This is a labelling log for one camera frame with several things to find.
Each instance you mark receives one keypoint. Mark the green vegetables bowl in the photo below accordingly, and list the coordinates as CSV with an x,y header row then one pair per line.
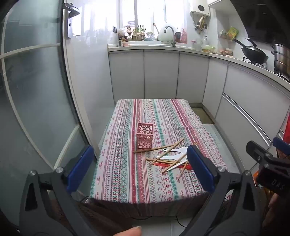
x,y
208,48

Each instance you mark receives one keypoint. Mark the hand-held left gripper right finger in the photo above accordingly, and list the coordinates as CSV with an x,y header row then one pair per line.
x,y
200,169

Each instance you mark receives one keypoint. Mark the white water heater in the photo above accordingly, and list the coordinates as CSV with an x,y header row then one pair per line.
x,y
200,9

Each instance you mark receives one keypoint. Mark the kitchen window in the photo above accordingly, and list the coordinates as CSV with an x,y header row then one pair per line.
x,y
136,15

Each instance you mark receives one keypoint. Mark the pink perforated utensil holder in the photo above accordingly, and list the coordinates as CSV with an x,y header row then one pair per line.
x,y
145,138

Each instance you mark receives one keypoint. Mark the black wok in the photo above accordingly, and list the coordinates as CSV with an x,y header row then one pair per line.
x,y
255,54

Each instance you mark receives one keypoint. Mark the olive floor mat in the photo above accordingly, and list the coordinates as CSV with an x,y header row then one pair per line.
x,y
201,115

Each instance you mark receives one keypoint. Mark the steel kitchen faucet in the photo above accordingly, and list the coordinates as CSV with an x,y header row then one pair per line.
x,y
173,36

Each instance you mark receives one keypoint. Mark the white kitchen cabinets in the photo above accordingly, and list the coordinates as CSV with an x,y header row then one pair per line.
x,y
163,74

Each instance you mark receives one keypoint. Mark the potted windowsill plants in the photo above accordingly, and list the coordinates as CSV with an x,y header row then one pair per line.
x,y
138,34

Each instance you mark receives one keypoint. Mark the wooden chopstick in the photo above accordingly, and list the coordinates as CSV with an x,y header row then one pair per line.
x,y
172,165
160,161
174,146
184,168

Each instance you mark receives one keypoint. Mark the green snack packet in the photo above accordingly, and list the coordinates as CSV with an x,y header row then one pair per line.
x,y
233,33

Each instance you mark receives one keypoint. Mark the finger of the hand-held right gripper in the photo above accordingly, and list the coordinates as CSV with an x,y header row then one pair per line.
x,y
282,145
257,151

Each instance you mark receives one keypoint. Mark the person's right hand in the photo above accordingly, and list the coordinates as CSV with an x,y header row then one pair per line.
x,y
275,210

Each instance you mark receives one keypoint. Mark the pink soap bottle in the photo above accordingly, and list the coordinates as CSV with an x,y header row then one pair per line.
x,y
184,36

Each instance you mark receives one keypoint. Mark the frosted glass door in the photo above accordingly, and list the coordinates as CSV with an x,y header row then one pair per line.
x,y
34,102

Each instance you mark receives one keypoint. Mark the orange plastic bag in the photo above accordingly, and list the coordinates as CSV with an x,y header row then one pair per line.
x,y
256,180

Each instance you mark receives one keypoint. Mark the red plastic spoon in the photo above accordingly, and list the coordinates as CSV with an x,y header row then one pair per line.
x,y
189,167

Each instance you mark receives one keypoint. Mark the steel cooking pot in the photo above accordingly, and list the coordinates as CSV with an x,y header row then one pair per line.
x,y
282,59

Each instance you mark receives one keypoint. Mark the patterned striped tablecloth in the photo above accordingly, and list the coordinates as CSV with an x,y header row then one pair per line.
x,y
126,181

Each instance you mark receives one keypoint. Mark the white round board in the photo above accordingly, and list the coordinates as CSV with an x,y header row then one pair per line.
x,y
162,34

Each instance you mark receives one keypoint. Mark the gas stove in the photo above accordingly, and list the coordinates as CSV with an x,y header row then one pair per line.
x,y
260,64

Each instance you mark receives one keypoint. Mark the pink cup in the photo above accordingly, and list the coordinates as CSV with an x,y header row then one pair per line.
x,y
125,44

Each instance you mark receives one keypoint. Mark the brown knife block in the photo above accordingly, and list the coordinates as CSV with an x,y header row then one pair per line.
x,y
177,37

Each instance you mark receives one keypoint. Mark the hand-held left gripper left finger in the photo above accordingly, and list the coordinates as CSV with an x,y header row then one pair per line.
x,y
80,166

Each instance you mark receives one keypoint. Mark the dark range hood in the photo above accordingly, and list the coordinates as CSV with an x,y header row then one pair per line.
x,y
265,20

